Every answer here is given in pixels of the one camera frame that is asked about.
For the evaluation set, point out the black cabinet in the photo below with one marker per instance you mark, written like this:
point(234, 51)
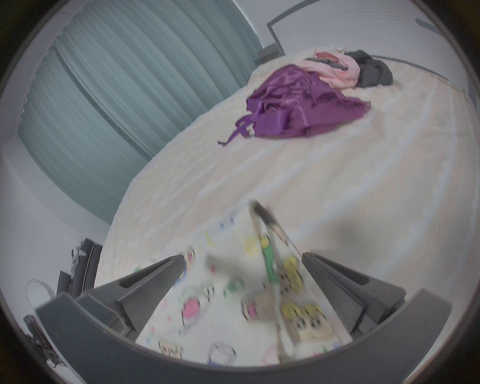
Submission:
point(90, 262)

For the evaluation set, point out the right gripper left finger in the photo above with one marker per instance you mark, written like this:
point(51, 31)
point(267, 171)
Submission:
point(146, 296)

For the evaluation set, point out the bed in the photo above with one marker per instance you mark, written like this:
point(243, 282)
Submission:
point(337, 180)

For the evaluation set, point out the blue-green curtain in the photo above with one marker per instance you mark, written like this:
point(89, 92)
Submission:
point(131, 82)

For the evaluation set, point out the pile of clothes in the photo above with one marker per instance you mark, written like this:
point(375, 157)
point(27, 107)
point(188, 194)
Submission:
point(337, 69)

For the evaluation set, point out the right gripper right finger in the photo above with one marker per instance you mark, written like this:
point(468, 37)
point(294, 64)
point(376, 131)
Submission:
point(341, 292)

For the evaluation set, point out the purple satin garment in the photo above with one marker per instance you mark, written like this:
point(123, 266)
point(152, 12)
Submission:
point(300, 101)

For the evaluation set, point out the grey bedside table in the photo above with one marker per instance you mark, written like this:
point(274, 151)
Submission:
point(269, 52)

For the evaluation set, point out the pale pink pillow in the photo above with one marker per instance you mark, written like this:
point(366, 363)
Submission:
point(268, 67)

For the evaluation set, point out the white printed pyjama top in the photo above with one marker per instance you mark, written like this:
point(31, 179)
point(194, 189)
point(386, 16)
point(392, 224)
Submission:
point(225, 300)

